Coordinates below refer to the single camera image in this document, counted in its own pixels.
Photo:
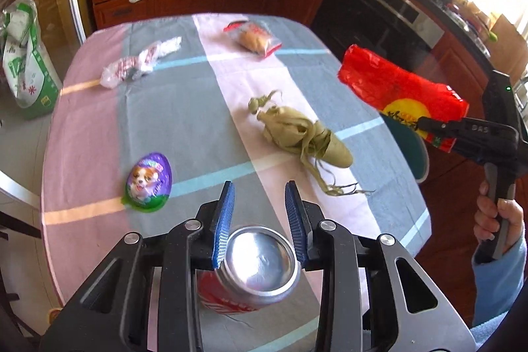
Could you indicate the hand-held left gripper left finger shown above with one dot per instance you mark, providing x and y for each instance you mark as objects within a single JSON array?
[{"x": 225, "y": 220}]

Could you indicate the red-edged bread packet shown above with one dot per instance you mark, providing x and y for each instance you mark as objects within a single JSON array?
[{"x": 253, "y": 38}]

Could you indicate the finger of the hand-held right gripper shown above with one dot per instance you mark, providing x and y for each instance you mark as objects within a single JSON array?
[{"x": 433, "y": 125}]

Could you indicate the green white rice sack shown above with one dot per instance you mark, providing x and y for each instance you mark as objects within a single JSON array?
[{"x": 29, "y": 63}]

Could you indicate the clear crumpled plastic wrapper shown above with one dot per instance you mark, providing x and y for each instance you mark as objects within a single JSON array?
[{"x": 132, "y": 65}]

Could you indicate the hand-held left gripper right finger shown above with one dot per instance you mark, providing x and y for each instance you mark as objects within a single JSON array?
[{"x": 295, "y": 220}]

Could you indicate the dry corn husk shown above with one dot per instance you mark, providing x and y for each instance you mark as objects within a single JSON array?
[{"x": 288, "y": 127}]

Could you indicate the purple egg-shaped toy pack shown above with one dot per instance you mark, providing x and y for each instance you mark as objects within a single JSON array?
[{"x": 148, "y": 179}]

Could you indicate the person's right forearm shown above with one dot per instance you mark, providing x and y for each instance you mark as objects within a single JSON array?
[{"x": 495, "y": 294}]

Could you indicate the red plastic bag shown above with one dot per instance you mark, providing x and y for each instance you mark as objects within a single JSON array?
[{"x": 392, "y": 88}]

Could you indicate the dark chair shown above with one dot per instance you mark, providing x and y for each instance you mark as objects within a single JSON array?
[{"x": 16, "y": 224}]

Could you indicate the red soda can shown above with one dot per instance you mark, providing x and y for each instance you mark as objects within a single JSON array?
[{"x": 260, "y": 261}]

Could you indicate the teal trash bin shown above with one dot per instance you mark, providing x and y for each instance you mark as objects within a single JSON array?
[{"x": 406, "y": 150}]

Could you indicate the person's right hand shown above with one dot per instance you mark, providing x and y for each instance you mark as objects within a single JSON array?
[{"x": 511, "y": 218}]

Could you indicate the black oven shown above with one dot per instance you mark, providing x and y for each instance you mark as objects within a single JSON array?
[{"x": 371, "y": 14}]

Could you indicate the wooden counter cabinet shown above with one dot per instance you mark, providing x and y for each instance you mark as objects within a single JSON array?
[{"x": 453, "y": 63}]

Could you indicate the dark kitchen countertop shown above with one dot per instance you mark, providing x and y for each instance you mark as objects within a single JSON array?
[{"x": 447, "y": 24}]

